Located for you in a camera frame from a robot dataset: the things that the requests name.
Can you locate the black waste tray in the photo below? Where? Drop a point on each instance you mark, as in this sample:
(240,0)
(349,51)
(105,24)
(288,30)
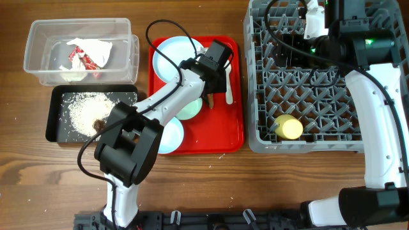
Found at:
(54,131)

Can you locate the white plastic spoon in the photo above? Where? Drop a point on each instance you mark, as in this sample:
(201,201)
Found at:
(229,95)

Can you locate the brown food lump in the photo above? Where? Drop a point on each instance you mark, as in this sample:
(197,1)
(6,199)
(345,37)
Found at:
(98,125)

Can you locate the clear plastic bin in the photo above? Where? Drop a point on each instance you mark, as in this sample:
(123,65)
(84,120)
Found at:
(46,49)

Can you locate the brown carrot piece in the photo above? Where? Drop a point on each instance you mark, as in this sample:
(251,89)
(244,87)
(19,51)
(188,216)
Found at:
(210,101)

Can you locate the yellow plastic cup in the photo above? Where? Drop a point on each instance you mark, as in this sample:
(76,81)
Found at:
(289,127)

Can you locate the red snack wrapper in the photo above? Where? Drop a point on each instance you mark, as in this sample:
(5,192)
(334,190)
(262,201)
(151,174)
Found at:
(80,61)

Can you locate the grey dishwasher rack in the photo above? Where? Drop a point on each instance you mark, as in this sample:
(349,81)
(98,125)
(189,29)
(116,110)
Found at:
(327,114)

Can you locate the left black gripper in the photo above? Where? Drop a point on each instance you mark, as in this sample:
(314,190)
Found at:
(221,85)

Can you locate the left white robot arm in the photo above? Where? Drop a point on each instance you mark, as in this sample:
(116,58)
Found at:
(129,144)

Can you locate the crumpled white paper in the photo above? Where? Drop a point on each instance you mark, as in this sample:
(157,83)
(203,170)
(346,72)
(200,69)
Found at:
(98,50)

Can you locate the small light blue bowl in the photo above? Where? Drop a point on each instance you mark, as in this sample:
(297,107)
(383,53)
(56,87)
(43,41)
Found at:
(172,137)

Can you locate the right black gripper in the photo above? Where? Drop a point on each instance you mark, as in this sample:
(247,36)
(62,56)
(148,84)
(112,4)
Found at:
(294,59)

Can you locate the pile of rice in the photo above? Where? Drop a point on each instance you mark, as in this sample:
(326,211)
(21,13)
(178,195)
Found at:
(80,110)

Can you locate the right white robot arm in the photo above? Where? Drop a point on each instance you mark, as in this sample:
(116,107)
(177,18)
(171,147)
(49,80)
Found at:
(370,59)

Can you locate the green bowl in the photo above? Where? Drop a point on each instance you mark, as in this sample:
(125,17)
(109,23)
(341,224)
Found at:
(190,110)

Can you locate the red plastic tray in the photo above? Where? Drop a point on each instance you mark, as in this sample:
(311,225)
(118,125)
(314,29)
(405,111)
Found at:
(220,129)

